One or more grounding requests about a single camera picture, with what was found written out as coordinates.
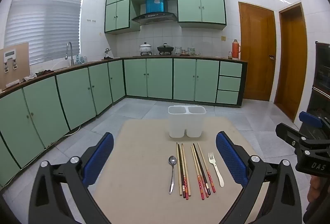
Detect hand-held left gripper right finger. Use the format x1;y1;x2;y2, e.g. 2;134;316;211
215;131;303;224

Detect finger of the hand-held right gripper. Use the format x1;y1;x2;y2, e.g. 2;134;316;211
298;111;330;137
275;123;311;155

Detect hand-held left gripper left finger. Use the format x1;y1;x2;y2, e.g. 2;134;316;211
28;132;114;224

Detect cream plastic fork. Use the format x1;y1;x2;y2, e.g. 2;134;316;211
208;152;224;187

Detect red-handled wooden chopstick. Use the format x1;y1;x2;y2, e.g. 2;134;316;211
197;143;216;193
180;145;189;200
191;146;205;200

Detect black chopstick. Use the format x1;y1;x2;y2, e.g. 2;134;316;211
178;144;186;198
193;143;211;195

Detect orange-handled wooden chopstick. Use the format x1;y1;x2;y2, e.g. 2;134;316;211
195;156;209;198

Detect white plastic utensil holder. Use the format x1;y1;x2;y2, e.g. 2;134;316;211
168;105;206;138

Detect metal spoon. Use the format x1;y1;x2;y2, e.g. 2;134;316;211
169;156;178;195

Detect person's right hand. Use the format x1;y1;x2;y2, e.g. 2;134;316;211
307;174;330;204

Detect black cabinet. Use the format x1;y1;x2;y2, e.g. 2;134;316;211
304;41;330;137

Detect green base cabinets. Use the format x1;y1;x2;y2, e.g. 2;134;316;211
0;57;248;188

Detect wooden door with knob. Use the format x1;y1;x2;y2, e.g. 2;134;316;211
238;1;277;102

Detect red thermos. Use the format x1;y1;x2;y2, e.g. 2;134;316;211
231;39;241;60

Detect dark cloth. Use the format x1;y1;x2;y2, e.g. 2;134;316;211
35;69;55;77

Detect light cloth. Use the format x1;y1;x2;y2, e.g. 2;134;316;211
21;73;38;83

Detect metal kitchen faucet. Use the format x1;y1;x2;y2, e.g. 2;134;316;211
64;42;75;66

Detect brown wooden board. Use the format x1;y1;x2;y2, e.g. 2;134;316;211
0;42;31;89

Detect white cooking pot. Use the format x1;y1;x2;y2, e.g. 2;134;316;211
139;42;152;56

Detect black wok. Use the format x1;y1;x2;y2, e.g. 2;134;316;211
157;43;175;55

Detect white window blind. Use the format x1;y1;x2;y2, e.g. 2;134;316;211
4;0;85;65

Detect range hood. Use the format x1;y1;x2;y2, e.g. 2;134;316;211
131;0;178;25

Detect white bracket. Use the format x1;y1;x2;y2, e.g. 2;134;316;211
3;51;18;73

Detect green wall cabinets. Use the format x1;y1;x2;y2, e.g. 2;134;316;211
104;0;227;34

